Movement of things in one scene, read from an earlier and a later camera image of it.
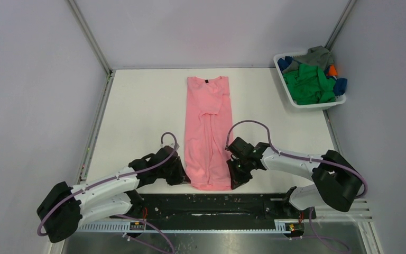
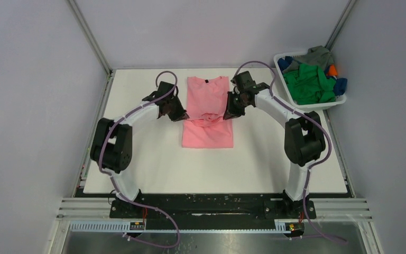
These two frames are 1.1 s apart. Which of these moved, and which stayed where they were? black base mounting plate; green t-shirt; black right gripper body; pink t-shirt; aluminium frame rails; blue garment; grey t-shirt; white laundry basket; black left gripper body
Moved: black right gripper body; pink t-shirt; black left gripper body
Stayed: grey t-shirt; green t-shirt; white laundry basket; blue garment; aluminium frame rails; black base mounting plate
